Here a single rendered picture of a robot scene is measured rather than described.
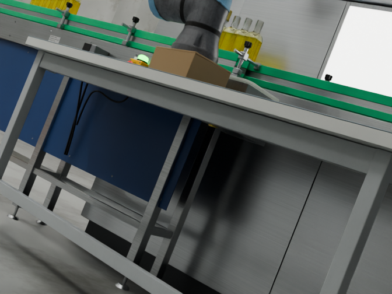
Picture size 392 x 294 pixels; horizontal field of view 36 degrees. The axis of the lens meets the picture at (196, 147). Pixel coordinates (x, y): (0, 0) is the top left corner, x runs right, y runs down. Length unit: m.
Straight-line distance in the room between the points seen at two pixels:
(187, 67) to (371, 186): 0.67
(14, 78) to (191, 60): 1.50
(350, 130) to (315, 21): 1.13
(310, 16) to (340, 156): 1.14
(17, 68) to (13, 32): 0.20
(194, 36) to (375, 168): 0.73
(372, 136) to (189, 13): 0.78
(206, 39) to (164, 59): 0.14
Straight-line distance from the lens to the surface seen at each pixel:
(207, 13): 1.87
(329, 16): 2.46
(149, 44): 2.55
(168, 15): 1.96
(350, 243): 1.38
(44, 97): 2.90
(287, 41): 2.49
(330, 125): 1.42
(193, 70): 1.78
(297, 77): 2.22
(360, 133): 1.38
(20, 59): 3.14
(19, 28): 3.20
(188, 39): 1.84
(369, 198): 1.38
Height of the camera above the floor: 0.54
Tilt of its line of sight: 1 degrees up
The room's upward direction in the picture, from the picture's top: 22 degrees clockwise
